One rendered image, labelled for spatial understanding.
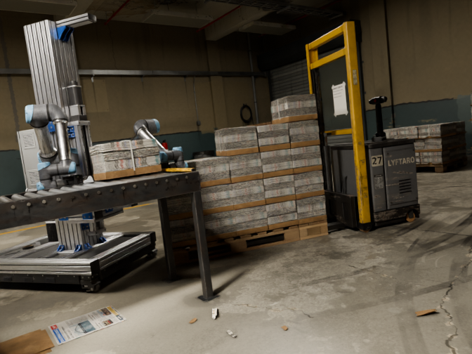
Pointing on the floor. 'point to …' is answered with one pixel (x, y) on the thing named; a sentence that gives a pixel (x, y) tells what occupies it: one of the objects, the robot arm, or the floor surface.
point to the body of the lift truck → (381, 178)
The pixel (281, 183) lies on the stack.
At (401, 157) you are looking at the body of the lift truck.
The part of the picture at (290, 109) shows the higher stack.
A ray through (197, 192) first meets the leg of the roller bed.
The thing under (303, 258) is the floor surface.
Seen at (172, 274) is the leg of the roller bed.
